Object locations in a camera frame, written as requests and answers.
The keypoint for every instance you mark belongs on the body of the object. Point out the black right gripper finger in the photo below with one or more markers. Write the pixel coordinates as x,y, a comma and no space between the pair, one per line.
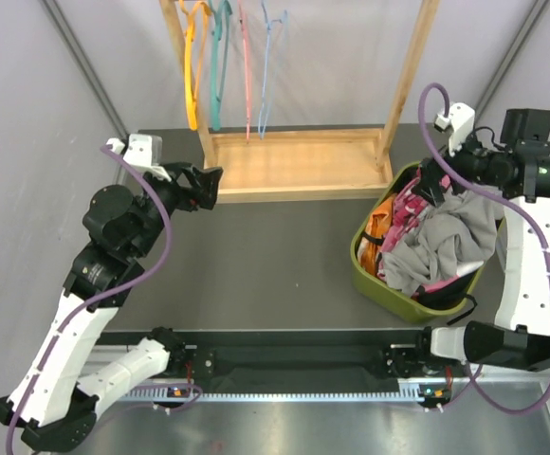
431,174
431,192

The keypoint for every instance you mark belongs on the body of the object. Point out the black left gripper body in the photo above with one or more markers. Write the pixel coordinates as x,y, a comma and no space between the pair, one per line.
182,197

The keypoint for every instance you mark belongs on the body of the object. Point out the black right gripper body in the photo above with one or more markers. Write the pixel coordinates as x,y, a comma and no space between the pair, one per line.
475,164

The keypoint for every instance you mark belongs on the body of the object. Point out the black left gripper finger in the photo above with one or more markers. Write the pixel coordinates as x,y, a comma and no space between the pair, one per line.
209,181
188,176

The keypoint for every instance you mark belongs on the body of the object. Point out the pink camouflage trousers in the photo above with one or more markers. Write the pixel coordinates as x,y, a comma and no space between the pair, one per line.
408,213

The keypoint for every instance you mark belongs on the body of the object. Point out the grey trousers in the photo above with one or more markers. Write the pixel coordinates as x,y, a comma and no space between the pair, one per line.
481,216

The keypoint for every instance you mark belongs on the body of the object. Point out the yellow plastic hanger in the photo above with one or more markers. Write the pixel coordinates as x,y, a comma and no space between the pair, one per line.
200,11

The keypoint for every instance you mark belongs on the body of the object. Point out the teal plastic hanger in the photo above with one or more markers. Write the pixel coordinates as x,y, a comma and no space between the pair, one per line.
221,14

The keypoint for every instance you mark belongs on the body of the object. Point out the orange patterned trousers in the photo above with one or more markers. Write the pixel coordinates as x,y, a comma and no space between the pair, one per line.
373,235

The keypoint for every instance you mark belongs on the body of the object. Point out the pink wire hanger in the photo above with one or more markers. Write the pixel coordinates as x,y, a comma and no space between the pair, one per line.
243,20

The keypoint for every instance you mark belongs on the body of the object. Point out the blue wire hanger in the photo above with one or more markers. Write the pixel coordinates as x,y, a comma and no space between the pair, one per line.
276,27

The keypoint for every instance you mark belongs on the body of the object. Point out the black trousers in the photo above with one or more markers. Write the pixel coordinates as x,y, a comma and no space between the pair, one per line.
448,297

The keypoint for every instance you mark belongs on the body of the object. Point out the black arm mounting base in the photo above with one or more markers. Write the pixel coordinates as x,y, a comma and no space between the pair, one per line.
207,355

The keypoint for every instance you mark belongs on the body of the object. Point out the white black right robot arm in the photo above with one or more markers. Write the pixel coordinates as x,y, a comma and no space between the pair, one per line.
519,336

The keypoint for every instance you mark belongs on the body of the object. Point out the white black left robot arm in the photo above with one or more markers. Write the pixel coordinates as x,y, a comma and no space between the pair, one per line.
55,406

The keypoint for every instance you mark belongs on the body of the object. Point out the wooden clothes rack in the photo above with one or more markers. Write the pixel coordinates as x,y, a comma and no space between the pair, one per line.
310,164

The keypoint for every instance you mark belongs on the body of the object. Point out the olive green plastic basket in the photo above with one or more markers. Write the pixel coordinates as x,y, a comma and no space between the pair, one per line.
375,289

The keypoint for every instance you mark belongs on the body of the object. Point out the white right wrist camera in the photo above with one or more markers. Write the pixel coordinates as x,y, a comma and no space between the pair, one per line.
458,122

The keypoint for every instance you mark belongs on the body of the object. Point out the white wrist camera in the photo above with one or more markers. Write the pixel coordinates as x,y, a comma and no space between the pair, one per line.
458,122
142,152

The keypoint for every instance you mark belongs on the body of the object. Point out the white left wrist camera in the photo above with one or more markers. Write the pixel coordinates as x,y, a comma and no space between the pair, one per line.
142,152

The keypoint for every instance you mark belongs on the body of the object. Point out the slotted grey cable duct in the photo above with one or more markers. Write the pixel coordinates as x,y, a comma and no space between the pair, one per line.
412,390

